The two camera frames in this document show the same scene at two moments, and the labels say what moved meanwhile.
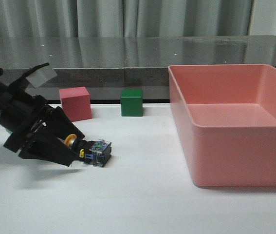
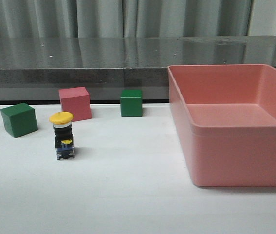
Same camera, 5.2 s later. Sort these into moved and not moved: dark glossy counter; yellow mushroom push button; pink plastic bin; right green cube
Moved: yellow mushroom push button
Not moved: dark glossy counter; right green cube; pink plastic bin
